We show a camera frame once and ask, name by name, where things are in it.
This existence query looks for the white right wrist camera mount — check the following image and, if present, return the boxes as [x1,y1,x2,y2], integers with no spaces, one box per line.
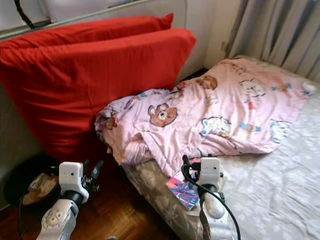
[197,156,222,193]

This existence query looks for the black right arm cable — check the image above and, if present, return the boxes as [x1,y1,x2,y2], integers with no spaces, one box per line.
[181,154,242,240]

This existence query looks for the grey curtain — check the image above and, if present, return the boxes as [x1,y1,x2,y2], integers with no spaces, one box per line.
[225,0,320,83]

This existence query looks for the white tote bag black straps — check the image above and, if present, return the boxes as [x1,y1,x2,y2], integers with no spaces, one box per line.
[0,0,53,32]

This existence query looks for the pink cartoon blanket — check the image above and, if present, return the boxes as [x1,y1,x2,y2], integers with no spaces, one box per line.
[94,56,317,178]

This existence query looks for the large red pillow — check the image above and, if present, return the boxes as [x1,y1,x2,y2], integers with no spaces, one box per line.
[0,27,197,161]
[0,12,175,51]

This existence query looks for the colourful manga book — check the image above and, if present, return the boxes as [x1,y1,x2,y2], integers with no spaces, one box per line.
[165,172,201,211]

